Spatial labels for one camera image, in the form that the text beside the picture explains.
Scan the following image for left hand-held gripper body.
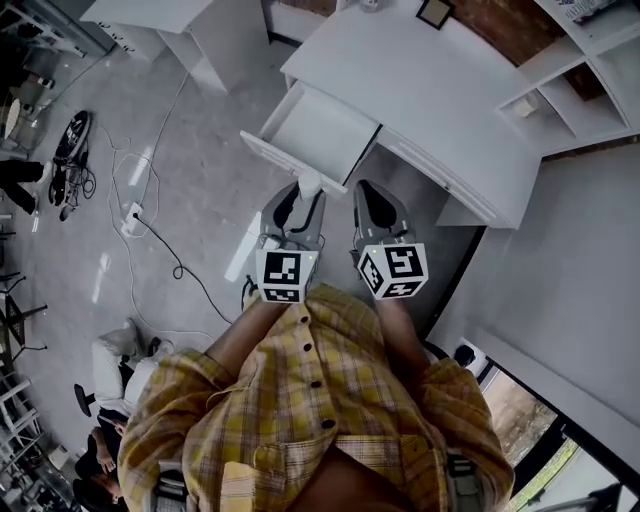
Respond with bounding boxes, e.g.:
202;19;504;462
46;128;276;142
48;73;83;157
254;181;327;305

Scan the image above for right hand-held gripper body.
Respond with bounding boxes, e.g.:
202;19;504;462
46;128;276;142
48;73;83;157
349;178;431;302

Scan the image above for white desk drawer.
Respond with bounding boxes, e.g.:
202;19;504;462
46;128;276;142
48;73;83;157
239;81;384;197

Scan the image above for person's left forearm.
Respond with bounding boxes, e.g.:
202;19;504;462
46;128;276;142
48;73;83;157
204;294;301;374

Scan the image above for person's right forearm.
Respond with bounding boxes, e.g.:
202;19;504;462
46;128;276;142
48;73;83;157
374;294;432;374

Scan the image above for white desk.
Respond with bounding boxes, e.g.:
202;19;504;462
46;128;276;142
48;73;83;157
279;2;544;231

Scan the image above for yellow plaid shirt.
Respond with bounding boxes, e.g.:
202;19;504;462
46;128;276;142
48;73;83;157
117;283;516;512

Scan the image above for white power strip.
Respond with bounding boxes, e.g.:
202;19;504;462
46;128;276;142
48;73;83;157
121;199;147;239

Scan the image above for white cabinet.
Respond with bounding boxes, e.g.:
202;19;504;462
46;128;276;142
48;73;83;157
79;0;272;95

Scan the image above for black round device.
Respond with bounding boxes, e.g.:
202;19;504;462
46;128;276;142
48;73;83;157
51;109;94;166

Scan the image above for black stool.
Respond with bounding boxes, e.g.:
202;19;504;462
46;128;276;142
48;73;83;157
73;382;97;419

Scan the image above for white shelf unit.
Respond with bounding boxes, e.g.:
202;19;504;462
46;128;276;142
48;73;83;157
494;0;640;157

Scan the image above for glass table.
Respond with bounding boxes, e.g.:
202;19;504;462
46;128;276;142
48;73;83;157
0;0;117;154

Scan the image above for printed magazine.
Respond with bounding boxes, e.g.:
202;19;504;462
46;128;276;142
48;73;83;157
549;0;622;25

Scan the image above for white metal rack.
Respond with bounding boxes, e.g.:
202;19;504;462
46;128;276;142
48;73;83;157
0;372;47;479

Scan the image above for black power cable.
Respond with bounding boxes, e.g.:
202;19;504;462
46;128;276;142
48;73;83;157
131;212;234;325

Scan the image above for white power cable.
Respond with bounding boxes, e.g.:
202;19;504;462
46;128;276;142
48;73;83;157
93;69;217;341

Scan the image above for dark picture frame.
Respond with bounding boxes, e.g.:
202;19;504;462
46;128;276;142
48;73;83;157
415;0;457;32

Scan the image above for tangled black cables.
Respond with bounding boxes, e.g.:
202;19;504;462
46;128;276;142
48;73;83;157
48;148;97;222

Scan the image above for grey harness strap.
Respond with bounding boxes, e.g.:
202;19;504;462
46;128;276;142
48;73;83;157
446;448;484;512
153;462;189;512

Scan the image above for black folding chair frame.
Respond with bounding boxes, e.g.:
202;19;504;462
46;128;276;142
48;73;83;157
0;271;49;362

